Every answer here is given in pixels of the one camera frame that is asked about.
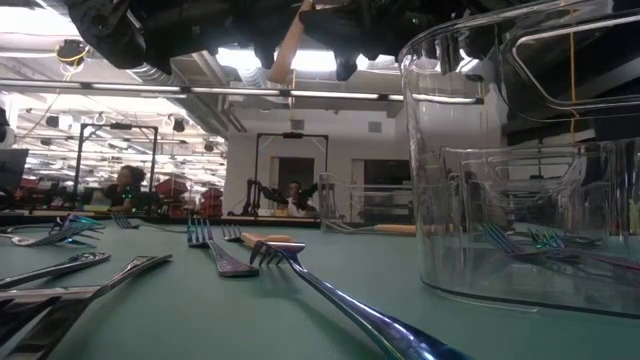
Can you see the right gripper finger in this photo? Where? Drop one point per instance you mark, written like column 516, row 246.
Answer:
column 346, row 65

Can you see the person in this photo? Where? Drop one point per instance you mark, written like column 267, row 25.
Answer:
column 296, row 197
column 125, row 187

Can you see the long ceiling light strip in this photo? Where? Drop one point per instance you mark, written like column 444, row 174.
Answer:
column 225, row 91

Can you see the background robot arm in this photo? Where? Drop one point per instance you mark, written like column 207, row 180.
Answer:
column 260, row 192

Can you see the black frame stand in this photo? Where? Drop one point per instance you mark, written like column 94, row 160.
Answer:
column 120, row 126
column 292, row 135

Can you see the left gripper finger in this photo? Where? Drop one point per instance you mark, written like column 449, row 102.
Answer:
column 266, row 57

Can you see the green table mat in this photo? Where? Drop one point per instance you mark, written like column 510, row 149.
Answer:
column 200, row 320

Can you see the red storage bins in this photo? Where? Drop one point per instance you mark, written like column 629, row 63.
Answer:
column 172, row 192

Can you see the black table frame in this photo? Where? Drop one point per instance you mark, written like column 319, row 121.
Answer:
column 30, row 218

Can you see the clear plastic bin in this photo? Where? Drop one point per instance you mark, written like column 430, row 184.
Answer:
column 500, row 290
column 525, row 200
column 340, row 200

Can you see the black metal fork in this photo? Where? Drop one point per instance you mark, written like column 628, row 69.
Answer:
column 125, row 221
column 130, row 267

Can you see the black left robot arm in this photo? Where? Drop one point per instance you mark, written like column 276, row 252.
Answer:
column 110, row 30

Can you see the dark monitor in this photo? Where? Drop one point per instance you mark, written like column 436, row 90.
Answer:
column 12, row 170

